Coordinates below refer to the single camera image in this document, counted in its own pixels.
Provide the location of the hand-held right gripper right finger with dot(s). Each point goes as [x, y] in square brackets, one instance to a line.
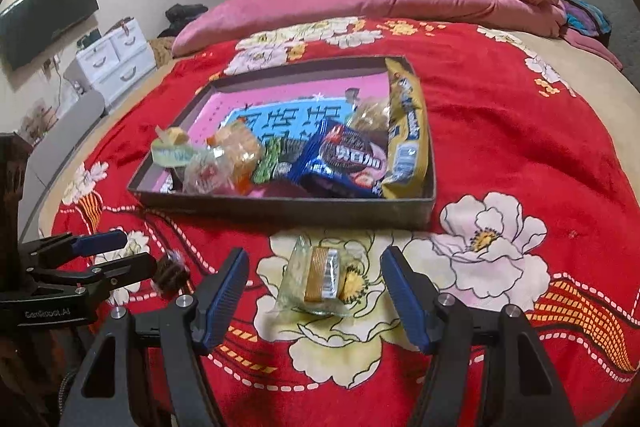
[407, 302]

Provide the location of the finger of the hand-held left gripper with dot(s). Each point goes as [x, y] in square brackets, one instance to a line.
[100, 242]
[125, 269]

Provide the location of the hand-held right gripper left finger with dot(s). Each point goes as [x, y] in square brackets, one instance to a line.
[225, 297]

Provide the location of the small dark brown chocolate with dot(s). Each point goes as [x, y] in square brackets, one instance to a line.
[172, 274]

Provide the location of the clear yellow cake packet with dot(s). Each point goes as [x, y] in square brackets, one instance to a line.
[320, 277]

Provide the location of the dark cardboard tray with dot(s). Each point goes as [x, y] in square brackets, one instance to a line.
[300, 212]

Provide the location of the light green pastry packet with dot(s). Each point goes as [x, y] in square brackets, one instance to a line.
[172, 154]

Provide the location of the clear red print packet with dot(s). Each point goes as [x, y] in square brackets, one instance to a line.
[205, 174]

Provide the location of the green seaweed packet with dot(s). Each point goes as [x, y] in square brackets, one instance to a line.
[272, 162]

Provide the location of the orange bread packet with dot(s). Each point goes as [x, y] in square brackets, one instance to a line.
[240, 147]

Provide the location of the blue cookie packet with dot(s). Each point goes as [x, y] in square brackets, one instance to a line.
[345, 157]

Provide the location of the yellow wafer packet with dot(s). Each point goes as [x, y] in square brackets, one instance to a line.
[407, 132]

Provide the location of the clear brown pastry packet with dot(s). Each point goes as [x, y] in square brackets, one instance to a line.
[372, 114]

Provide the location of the grey padded bench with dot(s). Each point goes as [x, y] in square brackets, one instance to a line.
[65, 132]

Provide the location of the dried flower bunch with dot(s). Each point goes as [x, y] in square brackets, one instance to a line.
[37, 122]

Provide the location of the white drawer cabinet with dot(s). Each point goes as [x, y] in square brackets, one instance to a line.
[115, 62]

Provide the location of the brown knitted blanket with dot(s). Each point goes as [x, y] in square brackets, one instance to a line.
[162, 52]

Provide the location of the red floral blanket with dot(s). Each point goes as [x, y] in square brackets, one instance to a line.
[500, 117]

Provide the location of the pink book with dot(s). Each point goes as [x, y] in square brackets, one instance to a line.
[280, 97]

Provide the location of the black clothing pile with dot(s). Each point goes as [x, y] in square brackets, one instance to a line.
[185, 14]

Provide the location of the smooth pink quilt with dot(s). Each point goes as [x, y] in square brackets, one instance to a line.
[300, 7]

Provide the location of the colourful striped cloth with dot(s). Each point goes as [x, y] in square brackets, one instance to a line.
[587, 19]

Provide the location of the black wall television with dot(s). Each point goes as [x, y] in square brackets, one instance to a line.
[45, 22]

